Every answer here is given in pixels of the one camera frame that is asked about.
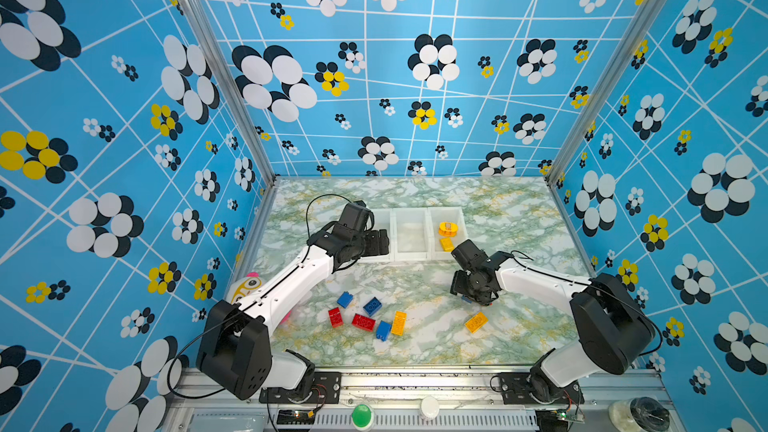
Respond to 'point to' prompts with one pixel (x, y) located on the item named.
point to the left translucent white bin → (383, 219)
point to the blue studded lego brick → (372, 306)
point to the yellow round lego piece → (447, 229)
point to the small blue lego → (345, 299)
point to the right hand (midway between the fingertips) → (461, 292)
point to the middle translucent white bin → (411, 234)
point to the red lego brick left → (336, 317)
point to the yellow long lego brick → (399, 323)
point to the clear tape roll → (639, 414)
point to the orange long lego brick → (476, 322)
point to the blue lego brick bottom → (383, 330)
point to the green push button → (362, 415)
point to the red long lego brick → (364, 322)
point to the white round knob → (430, 407)
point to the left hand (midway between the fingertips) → (379, 240)
